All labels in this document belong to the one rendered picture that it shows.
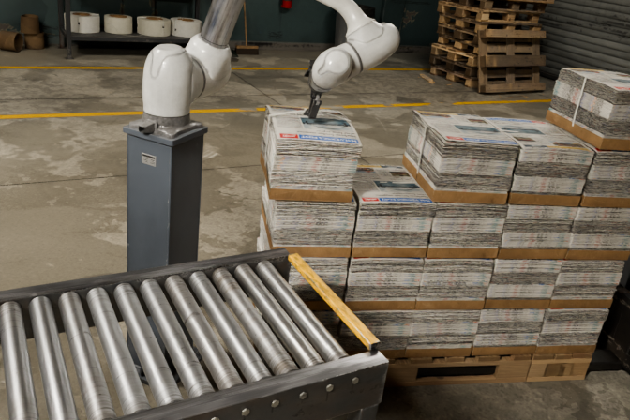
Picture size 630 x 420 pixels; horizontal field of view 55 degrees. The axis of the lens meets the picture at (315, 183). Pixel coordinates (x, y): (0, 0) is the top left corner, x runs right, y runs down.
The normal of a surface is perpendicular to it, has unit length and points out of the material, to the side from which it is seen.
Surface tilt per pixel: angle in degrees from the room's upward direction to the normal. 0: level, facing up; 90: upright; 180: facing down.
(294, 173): 96
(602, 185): 90
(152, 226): 90
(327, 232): 90
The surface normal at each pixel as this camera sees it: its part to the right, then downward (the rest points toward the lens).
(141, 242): -0.42, 0.30
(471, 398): 0.12, -0.92
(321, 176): 0.15, 0.48
